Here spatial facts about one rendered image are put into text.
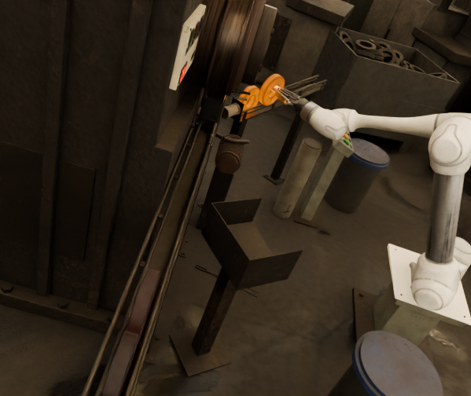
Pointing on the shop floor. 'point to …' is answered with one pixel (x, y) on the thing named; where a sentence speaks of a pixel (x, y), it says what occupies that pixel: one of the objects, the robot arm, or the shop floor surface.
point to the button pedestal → (300, 215)
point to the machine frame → (72, 148)
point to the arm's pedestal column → (391, 319)
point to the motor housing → (222, 174)
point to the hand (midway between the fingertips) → (273, 86)
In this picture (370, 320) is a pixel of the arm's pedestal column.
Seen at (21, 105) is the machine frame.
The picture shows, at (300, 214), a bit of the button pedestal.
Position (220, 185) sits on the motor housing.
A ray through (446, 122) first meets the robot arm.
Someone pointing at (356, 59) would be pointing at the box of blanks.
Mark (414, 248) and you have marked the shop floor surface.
